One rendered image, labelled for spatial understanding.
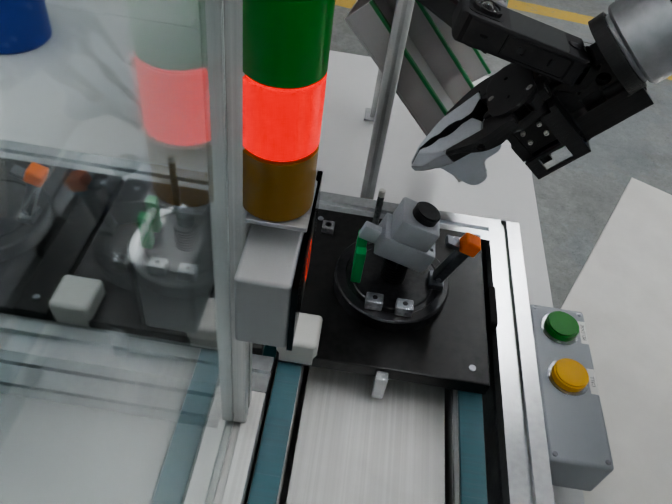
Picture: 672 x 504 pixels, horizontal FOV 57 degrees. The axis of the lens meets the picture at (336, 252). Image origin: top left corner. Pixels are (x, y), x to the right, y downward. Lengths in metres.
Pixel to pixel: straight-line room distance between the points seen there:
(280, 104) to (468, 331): 0.47
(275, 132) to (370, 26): 0.47
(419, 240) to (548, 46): 0.25
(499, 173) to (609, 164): 1.79
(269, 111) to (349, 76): 1.00
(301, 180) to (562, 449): 0.45
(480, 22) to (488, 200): 0.61
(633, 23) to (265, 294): 0.35
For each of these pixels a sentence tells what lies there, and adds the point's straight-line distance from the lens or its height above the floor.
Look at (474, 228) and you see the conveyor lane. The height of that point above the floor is 0.95.
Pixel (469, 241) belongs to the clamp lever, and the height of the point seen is 1.07.
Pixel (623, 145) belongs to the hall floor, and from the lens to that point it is 3.09.
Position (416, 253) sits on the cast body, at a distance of 0.69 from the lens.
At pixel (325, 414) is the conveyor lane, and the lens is 0.72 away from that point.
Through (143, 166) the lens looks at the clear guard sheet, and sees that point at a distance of 0.24.
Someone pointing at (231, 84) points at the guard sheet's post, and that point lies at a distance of 0.36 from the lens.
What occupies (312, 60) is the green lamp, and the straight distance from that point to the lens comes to 0.34.
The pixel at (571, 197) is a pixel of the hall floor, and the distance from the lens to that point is 2.66.
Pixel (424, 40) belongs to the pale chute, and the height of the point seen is 1.12.
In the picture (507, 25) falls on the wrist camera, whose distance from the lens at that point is 0.54.
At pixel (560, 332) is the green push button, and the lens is 0.79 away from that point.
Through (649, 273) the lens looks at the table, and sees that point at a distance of 1.11.
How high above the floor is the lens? 1.54
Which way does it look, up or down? 47 degrees down
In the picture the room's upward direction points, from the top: 9 degrees clockwise
